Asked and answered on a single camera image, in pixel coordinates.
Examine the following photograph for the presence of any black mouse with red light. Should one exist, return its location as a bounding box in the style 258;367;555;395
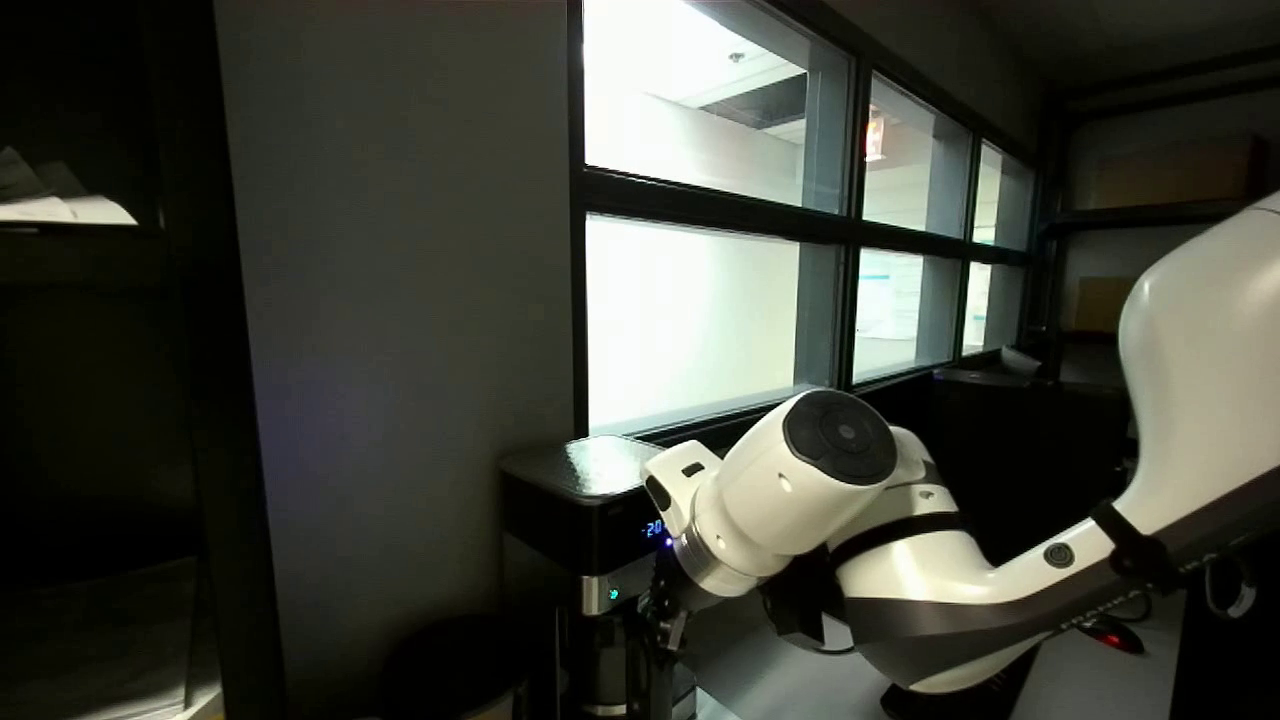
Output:
1083;617;1152;661

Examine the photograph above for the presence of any black and silver coffee machine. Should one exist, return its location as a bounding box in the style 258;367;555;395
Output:
494;433;696;720

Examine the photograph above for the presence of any wide brown cardboard box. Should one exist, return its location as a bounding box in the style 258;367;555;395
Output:
1072;271;1135;336

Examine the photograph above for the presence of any white paper stack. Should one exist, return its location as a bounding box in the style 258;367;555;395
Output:
0;142;139;230

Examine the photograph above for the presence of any dark metal shelf unit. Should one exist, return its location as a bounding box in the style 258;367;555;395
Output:
1034;47;1280;404

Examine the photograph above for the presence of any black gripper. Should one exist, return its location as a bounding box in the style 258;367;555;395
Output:
644;580;701;661

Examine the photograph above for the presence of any black window frame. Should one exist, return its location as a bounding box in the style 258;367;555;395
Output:
563;0;1043;457

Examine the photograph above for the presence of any red exit sign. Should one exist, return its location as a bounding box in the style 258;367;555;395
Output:
861;108;890;169

